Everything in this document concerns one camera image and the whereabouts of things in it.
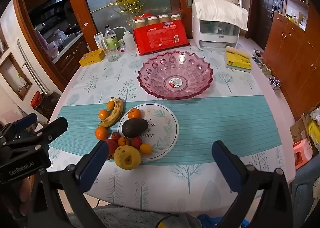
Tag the yellow pear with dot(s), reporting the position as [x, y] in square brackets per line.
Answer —
[122, 154]

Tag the blue cloth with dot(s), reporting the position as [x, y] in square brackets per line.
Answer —
[212, 221]

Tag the pink plastic bowl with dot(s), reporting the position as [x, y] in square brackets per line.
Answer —
[155, 77]

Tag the round white leaf-print placemat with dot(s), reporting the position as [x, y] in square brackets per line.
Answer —
[162, 127]

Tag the wooden wall cabinet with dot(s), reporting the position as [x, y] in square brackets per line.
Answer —
[295, 50]

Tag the spotted yellow banana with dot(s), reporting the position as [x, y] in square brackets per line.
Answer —
[115, 114]

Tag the white squeeze bottle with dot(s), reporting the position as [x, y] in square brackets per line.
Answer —
[128, 41]

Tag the white and blue carton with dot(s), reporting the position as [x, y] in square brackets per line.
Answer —
[98, 40]

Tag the tree-print tablecloth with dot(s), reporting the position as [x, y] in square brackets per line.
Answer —
[105, 77]

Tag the white sneaker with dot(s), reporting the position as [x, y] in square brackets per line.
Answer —
[276, 84]
[272, 80]

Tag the pink plastic stool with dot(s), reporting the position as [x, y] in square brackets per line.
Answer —
[302, 154]

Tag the grey fleece robe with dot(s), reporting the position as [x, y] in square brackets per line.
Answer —
[112, 218]

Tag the clear bottle with green label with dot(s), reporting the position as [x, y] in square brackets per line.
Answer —
[111, 39]

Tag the beige slipper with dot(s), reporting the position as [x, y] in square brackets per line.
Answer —
[262, 65]
[266, 71]

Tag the yellow tissue pack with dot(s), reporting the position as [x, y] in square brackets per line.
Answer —
[238, 61]

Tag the wooden kitchen base cabinet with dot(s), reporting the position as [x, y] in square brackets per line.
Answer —
[72, 60]

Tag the white cloth cover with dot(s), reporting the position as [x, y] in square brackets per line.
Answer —
[220, 11]

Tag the wooden wall niche frame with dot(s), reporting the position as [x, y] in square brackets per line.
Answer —
[7, 67]

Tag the large red fruit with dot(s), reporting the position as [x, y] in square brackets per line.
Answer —
[112, 145]

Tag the blue slipper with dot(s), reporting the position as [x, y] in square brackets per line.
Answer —
[256, 59]

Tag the yellow-orange kumquat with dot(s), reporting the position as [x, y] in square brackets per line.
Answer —
[145, 148]

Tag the red paper cup packet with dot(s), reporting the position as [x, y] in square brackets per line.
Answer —
[160, 37]

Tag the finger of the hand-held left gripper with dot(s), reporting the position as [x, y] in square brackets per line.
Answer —
[56, 126]
[25, 120]

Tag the small glass jar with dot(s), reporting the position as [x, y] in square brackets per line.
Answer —
[121, 44]

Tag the clear drinking glass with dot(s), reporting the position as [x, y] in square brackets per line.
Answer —
[112, 54]

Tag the dark entrance door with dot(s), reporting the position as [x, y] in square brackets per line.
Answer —
[262, 17]

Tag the white countertop appliance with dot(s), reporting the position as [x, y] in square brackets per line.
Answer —
[215, 40]

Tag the brown cardboard box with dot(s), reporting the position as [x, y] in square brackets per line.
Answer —
[298, 130]

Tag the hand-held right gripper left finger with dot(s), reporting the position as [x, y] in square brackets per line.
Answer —
[93, 165]

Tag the yellow plastic bag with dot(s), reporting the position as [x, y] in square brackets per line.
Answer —
[314, 127]

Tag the person's left hand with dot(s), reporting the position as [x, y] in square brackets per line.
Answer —
[25, 190]

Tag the yellow cardboard box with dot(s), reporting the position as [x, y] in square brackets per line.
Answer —
[92, 57]

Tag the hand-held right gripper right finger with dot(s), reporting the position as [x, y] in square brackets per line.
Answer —
[226, 165]

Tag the grey blue fabric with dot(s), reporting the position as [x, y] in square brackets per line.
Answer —
[307, 193]

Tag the dark avocado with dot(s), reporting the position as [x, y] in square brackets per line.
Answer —
[135, 128]

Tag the dark shoe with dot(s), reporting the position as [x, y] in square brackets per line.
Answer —
[256, 52]

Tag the red bucket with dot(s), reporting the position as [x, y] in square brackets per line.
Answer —
[37, 99]

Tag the teal striped table mat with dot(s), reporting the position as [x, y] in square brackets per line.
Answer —
[225, 122]

